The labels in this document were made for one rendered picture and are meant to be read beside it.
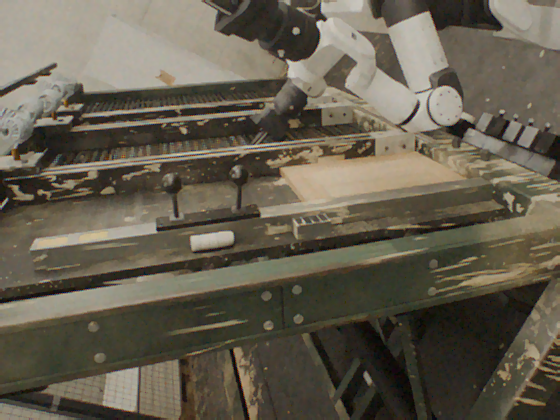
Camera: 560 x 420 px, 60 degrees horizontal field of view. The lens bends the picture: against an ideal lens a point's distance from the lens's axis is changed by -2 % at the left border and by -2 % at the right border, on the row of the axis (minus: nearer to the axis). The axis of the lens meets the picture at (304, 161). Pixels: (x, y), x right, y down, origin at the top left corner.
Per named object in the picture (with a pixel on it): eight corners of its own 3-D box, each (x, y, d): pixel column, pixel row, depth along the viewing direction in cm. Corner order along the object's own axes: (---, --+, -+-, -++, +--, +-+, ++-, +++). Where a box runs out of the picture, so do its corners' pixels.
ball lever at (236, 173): (249, 220, 98) (252, 174, 89) (230, 223, 97) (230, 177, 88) (246, 205, 101) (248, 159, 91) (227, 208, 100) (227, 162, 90)
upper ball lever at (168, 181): (188, 229, 95) (183, 183, 85) (168, 232, 94) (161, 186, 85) (186, 213, 98) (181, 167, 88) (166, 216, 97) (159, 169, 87)
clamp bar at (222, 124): (355, 123, 188) (354, 59, 181) (11, 159, 158) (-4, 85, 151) (345, 118, 197) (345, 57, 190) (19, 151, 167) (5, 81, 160)
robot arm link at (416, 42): (439, 117, 112) (405, 23, 109) (481, 110, 100) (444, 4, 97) (401, 136, 107) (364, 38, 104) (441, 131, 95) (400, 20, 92)
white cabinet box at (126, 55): (301, 110, 517) (108, 14, 441) (276, 159, 526) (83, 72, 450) (288, 99, 573) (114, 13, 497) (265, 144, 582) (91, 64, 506)
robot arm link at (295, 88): (307, 114, 150) (331, 85, 149) (285, 95, 142) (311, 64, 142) (288, 100, 158) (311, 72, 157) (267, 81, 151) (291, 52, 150)
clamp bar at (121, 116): (333, 112, 210) (332, 54, 203) (29, 141, 180) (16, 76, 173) (326, 108, 220) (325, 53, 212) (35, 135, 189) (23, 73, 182)
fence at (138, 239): (492, 199, 112) (493, 183, 111) (33, 270, 88) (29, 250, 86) (479, 192, 116) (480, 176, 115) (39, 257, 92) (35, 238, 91)
